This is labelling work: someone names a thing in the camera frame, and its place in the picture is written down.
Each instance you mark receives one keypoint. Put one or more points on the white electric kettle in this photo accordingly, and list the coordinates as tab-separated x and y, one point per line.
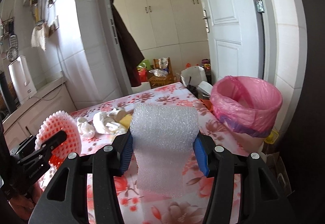
21	79

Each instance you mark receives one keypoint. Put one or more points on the pink foam fruit net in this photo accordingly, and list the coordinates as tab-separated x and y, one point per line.
56	122

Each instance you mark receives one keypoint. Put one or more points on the pink-lined trash bin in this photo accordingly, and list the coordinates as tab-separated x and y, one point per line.
247	107

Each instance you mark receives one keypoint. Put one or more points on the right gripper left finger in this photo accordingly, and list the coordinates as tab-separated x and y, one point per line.
65	198

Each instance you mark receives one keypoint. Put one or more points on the crumpled white tissue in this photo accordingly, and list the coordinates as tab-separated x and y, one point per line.
85	129

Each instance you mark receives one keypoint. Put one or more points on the yellow sponge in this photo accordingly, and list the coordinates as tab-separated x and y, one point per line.
126	121

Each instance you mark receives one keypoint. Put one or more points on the white plastic bag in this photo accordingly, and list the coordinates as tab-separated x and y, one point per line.
107	123

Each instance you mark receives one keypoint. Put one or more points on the white entrance door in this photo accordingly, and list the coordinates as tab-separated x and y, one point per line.
235	37

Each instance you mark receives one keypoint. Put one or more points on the white foam sheet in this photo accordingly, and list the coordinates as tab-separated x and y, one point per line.
163	139

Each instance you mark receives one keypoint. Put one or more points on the kitchen counter cabinet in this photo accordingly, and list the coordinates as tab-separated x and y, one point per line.
28	118

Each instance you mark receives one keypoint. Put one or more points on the dark hanging coat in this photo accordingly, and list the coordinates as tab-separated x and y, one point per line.
131	53

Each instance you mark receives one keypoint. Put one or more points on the beige hanging dish cloth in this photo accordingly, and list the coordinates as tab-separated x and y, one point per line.
39	36

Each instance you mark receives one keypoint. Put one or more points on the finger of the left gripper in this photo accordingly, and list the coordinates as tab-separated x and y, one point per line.
53	142

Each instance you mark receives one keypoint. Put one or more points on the cream wardrobe cabinets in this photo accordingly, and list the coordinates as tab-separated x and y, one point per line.
167	28

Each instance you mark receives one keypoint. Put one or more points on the person's left hand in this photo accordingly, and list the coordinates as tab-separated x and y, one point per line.
23	206

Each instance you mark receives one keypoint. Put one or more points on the pink floral tablecloth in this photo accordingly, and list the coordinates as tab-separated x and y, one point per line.
138	206

